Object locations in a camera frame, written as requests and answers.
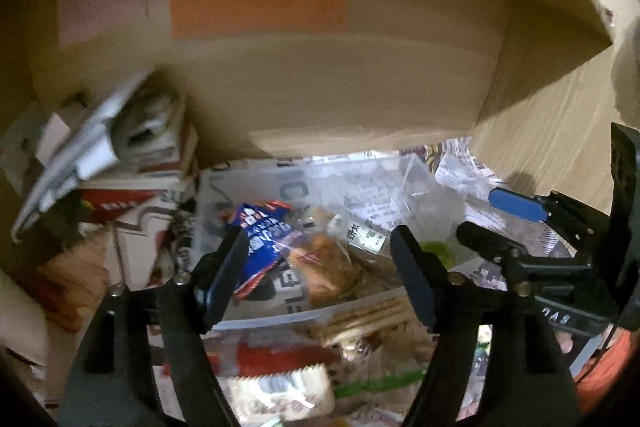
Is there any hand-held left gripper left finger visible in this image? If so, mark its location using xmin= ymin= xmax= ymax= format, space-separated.
xmin=60 ymin=224 xmax=251 ymax=427

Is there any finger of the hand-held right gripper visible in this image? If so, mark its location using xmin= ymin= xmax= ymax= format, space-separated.
xmin=487 ymin=188 xmax=612 ymax=253
xmin=456 ymin=221 xmax=593 ymax=295

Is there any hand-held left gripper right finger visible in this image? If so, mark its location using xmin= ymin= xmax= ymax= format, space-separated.
xmin=389 ymin=224 xmax=587 ymax=427

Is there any blue snack packet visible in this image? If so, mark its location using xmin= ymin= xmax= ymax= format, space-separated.
xmin=224 ymin=200 xmax=301 ymax=300

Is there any clear plastic container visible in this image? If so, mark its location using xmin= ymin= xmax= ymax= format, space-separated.
xmin=192 ymin=154 xmax=496 ymax=333

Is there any person's right forearm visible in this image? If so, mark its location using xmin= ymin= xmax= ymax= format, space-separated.
xmin=575 ymin=324 xmax=640 ymax=413

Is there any green snack packet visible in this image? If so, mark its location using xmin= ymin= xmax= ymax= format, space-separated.
xmin=417 ymin=239 xmax=466 ymax=270

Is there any biscuit stick packet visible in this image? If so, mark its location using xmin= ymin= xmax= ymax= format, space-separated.
xmin=310 ymin=294 xmax=431 ymax=348

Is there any clear packet with green label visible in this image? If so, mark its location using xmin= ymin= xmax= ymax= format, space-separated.
xmin=327 ymin=212 xmax=396 ymax=258

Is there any red and white snack packet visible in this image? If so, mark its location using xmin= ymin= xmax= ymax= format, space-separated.
xmin=202 ymin=332 xmax=346 ymax=378

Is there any clear bread packet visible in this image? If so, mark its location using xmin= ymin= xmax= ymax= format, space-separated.
xmin=277 ymin=227 xmax=363 ymax=308

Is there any red and white carton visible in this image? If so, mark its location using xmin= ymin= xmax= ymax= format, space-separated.
xmin=75 ymin=179 xmax=198 ymax=288

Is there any green striped packet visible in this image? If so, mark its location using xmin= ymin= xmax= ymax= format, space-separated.
xmin=332 ymin=367 xmax=426 ymax=403

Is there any orange brown packet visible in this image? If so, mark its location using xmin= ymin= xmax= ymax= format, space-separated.
xmin=30 ymin=232 xmax=113 ymax=335

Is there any silver foil packet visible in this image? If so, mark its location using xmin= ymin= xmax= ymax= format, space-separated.
xmin=11 ymin=67 xmax=183 ymax=245

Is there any large cardboard box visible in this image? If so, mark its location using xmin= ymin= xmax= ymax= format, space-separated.
xmin=27 ymin=0 xmax=615 ymax=160

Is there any orange paper label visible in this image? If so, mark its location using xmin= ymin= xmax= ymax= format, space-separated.
xmin=169 ymin=0 xmax=351 ymax=40

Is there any pink paper label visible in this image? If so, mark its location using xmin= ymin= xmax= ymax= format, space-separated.
xmin=56 ymin=0 xmax=173 ymax=45

